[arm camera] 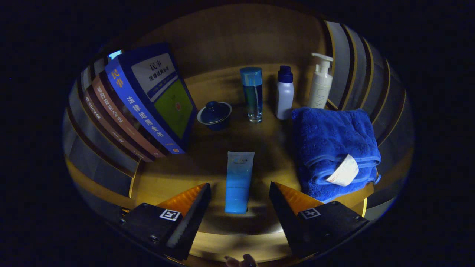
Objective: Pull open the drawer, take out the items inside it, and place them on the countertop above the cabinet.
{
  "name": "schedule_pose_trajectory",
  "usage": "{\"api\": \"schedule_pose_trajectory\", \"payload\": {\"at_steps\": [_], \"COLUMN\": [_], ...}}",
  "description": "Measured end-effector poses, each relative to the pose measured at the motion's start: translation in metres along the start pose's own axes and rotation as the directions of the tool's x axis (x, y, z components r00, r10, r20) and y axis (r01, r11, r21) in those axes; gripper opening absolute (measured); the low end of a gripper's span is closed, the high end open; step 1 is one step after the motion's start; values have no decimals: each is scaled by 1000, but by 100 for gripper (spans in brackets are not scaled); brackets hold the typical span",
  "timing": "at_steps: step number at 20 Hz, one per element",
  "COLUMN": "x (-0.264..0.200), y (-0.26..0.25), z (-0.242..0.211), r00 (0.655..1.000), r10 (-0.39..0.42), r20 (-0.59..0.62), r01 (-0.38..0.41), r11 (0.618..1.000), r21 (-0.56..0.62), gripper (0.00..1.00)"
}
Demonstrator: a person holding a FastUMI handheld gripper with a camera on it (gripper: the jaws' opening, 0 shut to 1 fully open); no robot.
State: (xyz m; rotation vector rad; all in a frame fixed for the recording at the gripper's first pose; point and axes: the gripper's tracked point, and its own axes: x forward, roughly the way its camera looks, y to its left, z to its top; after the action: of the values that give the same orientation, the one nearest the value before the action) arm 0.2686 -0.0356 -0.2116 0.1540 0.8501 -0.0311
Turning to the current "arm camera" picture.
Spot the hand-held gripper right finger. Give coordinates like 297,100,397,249
269,181,370,259

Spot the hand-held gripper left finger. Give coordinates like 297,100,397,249
119,182,212,261

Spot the blue cosmetic tube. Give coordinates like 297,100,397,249
224,151,255,214

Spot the wooden countertop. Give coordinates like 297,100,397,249
128,70,375,234

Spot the wooden cabinet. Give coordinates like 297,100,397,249
63,4,414,223

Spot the blue folded towel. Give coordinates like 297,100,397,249
291,107,382,203

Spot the blue lidded teacup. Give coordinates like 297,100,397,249
197,101,232,131

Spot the reddish brown book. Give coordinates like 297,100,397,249
92,74,166,159

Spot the white bottle with blue cap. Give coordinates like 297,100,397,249
275,66,295,120

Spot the dark brown book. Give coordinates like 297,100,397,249
82,87,153,163

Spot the thick blue book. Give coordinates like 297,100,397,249
105,43,198,155

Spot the teal glass bottle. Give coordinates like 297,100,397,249
240,67,263,123

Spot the white pump bottle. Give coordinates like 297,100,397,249
307,53,334,109

